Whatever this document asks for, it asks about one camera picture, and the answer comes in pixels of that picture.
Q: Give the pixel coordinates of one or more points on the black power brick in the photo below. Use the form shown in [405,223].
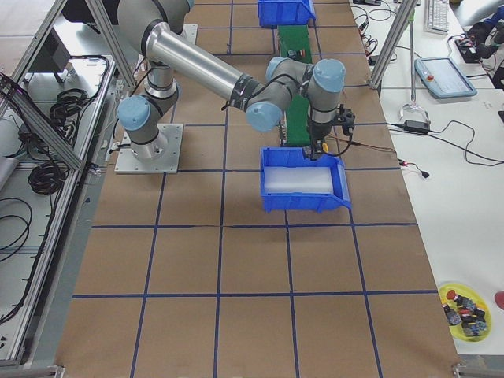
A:
[415,126]

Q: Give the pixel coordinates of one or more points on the blue plastic bin far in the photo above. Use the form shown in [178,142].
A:
[273,13]

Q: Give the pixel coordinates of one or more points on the metal reacher pole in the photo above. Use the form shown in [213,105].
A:
[411,108]

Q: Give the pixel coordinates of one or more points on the green conveyor belt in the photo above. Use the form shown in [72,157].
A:
[294,129]

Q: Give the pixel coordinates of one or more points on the yellow push button switch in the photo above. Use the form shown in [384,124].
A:
[316,151]

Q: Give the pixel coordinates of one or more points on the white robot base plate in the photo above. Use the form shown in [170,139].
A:
[162,155]

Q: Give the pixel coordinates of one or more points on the red push button switch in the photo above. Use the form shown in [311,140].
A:
[297,55]

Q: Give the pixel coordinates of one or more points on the blue plastic bin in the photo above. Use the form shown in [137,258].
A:
[293,157]
[273,13]

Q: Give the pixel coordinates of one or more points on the aluminium frame post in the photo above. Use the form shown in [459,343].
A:
[402,18]

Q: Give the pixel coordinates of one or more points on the yellow plate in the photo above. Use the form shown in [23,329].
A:
[467,314]

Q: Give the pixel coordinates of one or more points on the robot teach pendant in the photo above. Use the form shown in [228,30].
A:
[443,78]

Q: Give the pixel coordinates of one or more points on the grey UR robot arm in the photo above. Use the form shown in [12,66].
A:
[154,29]

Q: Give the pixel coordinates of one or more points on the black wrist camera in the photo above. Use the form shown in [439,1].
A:
[346,117]

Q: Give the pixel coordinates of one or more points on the blue plastic bin near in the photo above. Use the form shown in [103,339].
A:
[293,157]

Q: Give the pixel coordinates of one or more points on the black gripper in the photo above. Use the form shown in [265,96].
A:
[316,135]

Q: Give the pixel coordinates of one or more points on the white keyboard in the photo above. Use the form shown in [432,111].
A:
[436,16]

